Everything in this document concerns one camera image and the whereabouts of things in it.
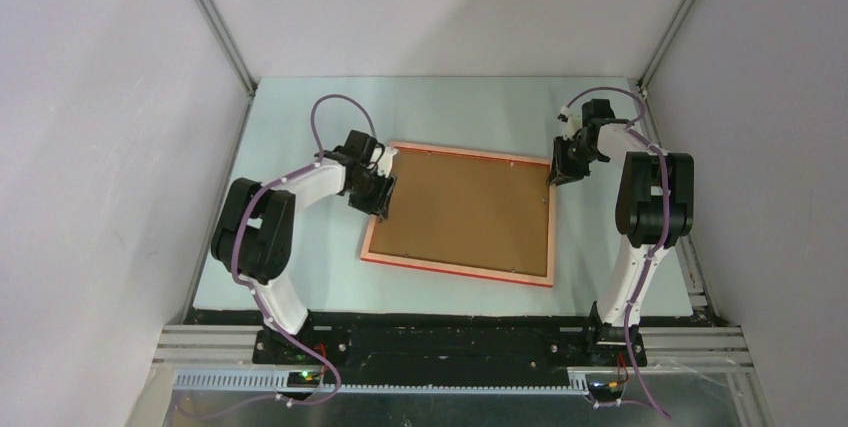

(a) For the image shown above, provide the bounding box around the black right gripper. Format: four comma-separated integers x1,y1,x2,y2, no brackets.
547,135,603,186

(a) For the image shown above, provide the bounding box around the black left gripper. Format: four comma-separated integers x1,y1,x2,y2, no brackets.
347,166,397,221

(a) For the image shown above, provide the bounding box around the orange wooden picture frame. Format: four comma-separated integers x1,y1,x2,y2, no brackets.
359,140,558,289

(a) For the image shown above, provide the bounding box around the brown backing board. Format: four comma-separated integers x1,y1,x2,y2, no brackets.
368,147,551,278

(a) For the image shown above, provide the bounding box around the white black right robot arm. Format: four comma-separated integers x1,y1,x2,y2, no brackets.
547,99,694,366

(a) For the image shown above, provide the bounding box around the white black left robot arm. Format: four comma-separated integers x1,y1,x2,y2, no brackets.
210,130,397,364

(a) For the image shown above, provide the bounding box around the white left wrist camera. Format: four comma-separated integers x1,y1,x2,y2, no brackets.
372,146,398,177

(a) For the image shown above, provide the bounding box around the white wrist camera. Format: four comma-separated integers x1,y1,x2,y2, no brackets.
372,146,398,177
557,106,583,140

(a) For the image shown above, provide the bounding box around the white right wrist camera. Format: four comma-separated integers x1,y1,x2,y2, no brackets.
557,106,583,140

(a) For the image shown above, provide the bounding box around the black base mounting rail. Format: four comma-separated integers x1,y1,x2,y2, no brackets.
183,307,670,389

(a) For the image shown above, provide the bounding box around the aluminium corner post right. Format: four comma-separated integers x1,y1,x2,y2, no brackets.
637,0,698,90

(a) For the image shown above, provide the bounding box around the aluminium corner post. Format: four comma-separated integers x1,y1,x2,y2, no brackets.
637,0,698,90
194,0,258,97

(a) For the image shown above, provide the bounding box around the aluminium corner post left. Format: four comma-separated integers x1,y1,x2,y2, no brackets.
194,0,258,97

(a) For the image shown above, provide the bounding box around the grey slotted cable duct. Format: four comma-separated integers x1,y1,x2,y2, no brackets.
173,369,589,396

